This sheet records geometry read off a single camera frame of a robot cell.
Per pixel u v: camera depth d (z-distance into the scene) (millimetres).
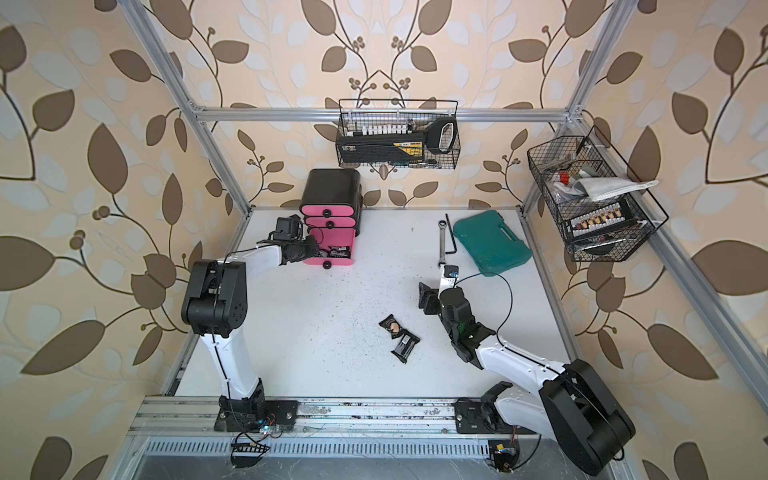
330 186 1071
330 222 1044
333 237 1060
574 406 411
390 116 911
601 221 670
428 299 757
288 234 823
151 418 757
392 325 868
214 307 549
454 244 1096
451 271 736
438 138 868
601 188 629
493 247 1021
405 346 845
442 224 1155
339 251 1050
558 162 843
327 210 999
